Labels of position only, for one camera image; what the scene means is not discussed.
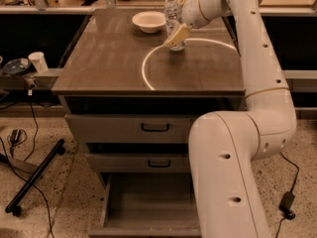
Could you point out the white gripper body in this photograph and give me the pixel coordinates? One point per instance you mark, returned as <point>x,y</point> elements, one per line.
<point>192,13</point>

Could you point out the clear plastic water bottle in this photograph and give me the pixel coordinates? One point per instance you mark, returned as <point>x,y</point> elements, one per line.
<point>172,14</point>

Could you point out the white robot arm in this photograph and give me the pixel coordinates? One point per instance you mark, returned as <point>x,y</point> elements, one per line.
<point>223,144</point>

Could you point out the grey drawer cabinet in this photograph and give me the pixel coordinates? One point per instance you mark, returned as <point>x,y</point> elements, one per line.
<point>116,69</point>

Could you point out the open bottom drawer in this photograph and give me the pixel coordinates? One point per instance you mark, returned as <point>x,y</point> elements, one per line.
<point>147,205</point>

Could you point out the white paper bowl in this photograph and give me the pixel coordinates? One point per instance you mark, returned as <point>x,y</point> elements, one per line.
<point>149,21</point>

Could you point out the white paper cup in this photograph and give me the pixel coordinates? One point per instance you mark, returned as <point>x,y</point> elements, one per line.
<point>38,61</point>

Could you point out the dark blue bowl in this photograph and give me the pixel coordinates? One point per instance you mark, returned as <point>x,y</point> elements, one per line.
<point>17,67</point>

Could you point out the black power adapter left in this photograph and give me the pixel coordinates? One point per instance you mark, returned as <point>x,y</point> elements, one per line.
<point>15,136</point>

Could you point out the black power adapter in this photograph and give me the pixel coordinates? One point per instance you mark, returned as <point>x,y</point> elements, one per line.
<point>285,205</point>
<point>15,136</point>

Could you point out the black power adapter right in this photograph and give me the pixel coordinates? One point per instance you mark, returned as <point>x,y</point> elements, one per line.
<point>285,205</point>

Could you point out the top drawer with black handle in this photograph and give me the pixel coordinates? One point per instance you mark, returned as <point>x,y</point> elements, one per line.
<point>129,129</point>

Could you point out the drawer with black handle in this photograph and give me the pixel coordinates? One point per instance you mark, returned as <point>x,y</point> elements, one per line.
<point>138,163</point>
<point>129,129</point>

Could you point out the middle drawer with black handle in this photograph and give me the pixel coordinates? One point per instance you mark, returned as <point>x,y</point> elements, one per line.
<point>138,163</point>

